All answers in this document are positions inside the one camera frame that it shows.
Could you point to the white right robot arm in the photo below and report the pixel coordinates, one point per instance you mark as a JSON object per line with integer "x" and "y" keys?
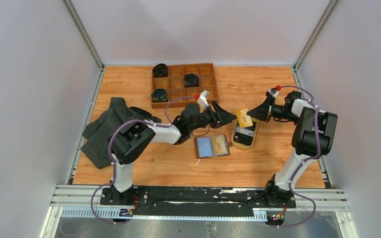
{"x": 313, "y": 137}

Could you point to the black card in tray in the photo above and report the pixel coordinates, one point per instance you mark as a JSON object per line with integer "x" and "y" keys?
{"x": 244, "y": 136}

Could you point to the black-green coiled belt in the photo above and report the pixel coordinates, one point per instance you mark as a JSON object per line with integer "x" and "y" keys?
{"x": 160, "y": 95}

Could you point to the black coiled belt middle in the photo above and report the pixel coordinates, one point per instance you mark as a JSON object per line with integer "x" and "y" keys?
{"x": 191, "y": 80}

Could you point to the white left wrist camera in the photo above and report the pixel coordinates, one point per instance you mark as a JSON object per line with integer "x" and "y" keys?
{"x": 203, "y": 99}

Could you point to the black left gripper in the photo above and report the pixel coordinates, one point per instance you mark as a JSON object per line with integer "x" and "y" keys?
{"x": 222, "y": 117}

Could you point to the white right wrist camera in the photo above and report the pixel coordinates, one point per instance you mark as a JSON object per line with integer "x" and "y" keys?
{"x": 274, "y": 92}

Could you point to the black coiled belt top-left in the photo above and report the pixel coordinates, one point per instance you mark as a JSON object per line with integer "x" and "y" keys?
{"x": 160, "y": 70}

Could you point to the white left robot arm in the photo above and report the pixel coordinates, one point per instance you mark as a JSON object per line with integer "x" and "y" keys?
{"x": 132, "y": 137}

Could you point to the gold VIP card 8835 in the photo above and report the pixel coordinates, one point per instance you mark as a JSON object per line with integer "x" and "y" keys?
{"x": 219, "y": 145}

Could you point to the dark grey dotted cloth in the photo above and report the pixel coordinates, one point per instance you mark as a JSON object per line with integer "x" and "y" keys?
{"x": 99, "y": 132}

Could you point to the yellow oval card tray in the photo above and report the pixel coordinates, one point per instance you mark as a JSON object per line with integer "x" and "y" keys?
{"x": 243, "y": 147}

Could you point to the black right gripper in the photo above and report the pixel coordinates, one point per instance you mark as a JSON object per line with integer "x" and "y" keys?
{"x": 265, "y": 111}

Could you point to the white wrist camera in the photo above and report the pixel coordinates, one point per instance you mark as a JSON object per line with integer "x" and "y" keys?
{"x": 203, "y": 99}
{"x": 274, "y": 92}

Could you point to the brown leather card holder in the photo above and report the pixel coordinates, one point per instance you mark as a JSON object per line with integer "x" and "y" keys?
{"x": 203, "y": 148}

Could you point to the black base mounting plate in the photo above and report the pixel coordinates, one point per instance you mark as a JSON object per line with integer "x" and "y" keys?
{"x": 192, "y": 201}

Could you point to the wooden compartment tray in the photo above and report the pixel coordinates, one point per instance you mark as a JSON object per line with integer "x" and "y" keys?
{"x": 179, "y": 84}

